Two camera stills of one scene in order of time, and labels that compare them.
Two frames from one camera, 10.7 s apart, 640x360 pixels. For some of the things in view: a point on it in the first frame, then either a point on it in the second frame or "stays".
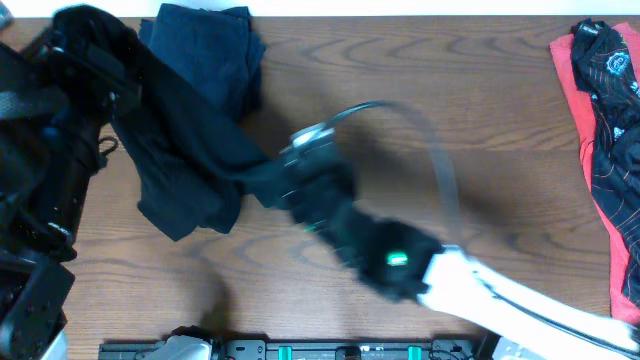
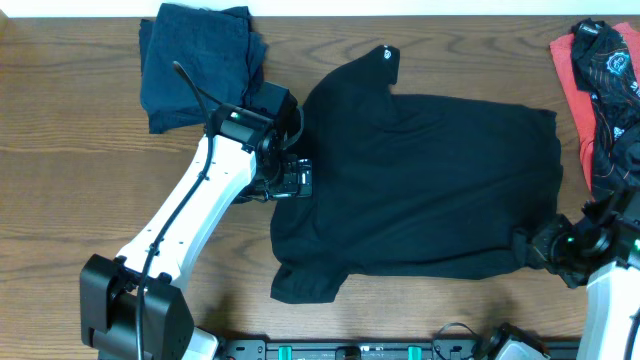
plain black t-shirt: (194, 161) -> (414, 185)
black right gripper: (298, 176) -> (530, 247)
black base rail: (304, 350) stays
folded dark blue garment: (215, 48) stays
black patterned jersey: (608, 65) stays
